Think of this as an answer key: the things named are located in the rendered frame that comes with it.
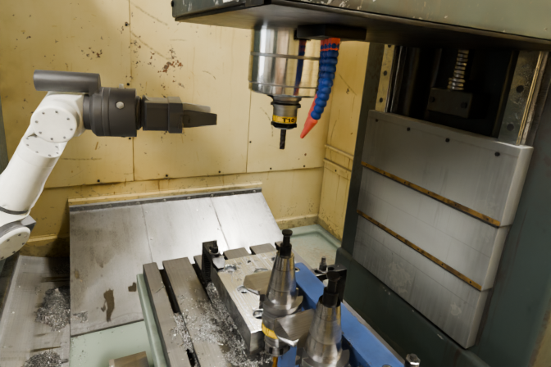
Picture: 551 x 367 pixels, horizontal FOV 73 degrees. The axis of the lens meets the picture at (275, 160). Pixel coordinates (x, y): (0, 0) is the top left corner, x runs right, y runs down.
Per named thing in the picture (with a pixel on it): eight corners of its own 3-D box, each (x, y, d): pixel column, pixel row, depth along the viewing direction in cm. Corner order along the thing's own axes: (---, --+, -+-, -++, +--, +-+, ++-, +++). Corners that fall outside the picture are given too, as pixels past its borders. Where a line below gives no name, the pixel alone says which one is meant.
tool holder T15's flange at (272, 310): (307, 320, 53) (309, 305, 53) (266, 328, 51) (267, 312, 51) (291, 293, 59) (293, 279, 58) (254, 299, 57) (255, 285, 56)
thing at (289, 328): (284, 351, 46) (285, 346, 46) (266, 323, 51) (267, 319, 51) (331, 337, 50) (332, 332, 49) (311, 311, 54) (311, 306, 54)
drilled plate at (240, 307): (249, 351, 81) (251, 332, 79) (210, 278, 106) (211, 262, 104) (337, 324, 91) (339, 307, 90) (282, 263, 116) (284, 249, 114)
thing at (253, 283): (251, 298, 56) (251, 294, 56) (238, 279, 60) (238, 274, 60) (292, 289, 59) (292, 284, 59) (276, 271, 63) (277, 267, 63)
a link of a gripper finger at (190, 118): (216, 127, 70) (181, 126, 68) (216, 110, 69) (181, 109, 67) (217, 129, 68) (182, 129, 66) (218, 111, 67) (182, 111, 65)
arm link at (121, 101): (183, 91, 64) (107, 87, 60) (182, 146, 66) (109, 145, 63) (179, 83, 75) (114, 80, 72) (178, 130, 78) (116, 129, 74)
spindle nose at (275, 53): (340, 99, 71) (348, 33, 68) (260, 96, 66) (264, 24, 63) (307, 90, 86) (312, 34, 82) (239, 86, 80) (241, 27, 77)
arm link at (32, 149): (87, 111, 63) (52, 172, 66) (93, 93, 70) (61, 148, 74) (45, 92, 60) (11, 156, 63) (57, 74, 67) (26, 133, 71)
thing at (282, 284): (301, 302, 53) (306, 260, 51) (271, 307, 52) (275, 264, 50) (289, 284, 57) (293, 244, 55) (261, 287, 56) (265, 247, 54)
